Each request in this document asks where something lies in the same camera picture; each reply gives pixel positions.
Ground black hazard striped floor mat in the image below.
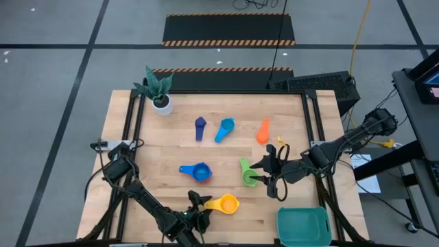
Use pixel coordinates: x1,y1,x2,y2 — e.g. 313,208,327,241
152,67,295,92
161,12,296,47

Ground teal plastic basket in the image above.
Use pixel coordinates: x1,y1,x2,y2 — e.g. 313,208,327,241
276,206,333,247

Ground snake plant in white pot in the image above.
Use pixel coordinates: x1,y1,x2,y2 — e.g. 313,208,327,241
132,64,175,117

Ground green measuring cup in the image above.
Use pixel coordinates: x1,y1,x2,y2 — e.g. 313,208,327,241
239,157,261,188

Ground yellow measuring cup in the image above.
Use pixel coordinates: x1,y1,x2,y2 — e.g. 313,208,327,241
204,193,240,215

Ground yellow power cable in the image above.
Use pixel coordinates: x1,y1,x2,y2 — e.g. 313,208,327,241
346,0,395,149

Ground light blue measuring cup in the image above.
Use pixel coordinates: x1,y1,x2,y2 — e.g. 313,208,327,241
214,117,236,144

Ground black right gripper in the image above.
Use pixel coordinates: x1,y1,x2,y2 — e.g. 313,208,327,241
249,143,309,200

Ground black mesh computer tower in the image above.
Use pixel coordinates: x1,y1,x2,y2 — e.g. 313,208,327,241
267,71,361,117

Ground black hanging cable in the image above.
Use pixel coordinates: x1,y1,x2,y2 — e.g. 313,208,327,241
268,0,289,85

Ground orange measuring cup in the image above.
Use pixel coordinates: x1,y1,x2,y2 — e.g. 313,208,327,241
255,118,271,145

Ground black metal table frame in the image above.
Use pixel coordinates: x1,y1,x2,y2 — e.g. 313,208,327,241
80,88,371,247

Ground black side desk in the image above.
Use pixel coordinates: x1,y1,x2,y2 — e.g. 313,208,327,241
353,47,439,234

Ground white paper sheet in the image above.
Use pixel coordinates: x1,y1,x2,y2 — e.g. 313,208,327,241
349,153,382,195

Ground navy measuring cup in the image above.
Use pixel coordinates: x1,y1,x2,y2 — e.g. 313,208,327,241
195,116,208,142

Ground laptop computer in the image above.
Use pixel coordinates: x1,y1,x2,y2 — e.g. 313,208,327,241
407,49,439,106

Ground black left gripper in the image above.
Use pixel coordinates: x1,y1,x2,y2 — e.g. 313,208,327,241
173,190,214,241

